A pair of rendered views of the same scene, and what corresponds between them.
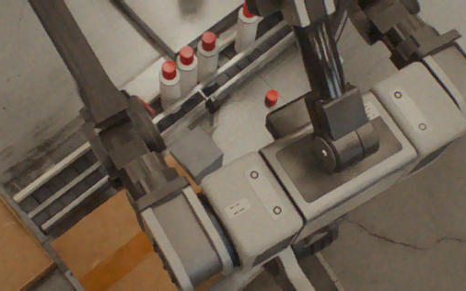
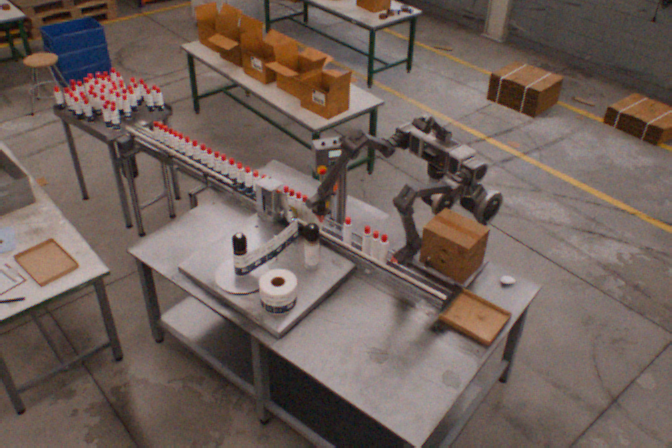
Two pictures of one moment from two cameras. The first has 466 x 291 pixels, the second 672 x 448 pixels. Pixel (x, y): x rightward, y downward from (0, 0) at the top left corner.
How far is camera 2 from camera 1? 326 cm
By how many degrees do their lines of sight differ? 58
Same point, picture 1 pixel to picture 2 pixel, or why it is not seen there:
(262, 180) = (457, 149)
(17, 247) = (460, 305)
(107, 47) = (355, 294)
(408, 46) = (401, 137)
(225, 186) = (462, 154)
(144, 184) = (465, 171)
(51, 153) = (415, 303)
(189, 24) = (340, 262)
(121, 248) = (462, 232)
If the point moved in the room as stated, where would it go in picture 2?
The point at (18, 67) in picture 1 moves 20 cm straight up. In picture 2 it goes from (376, 323) to (378, 296)
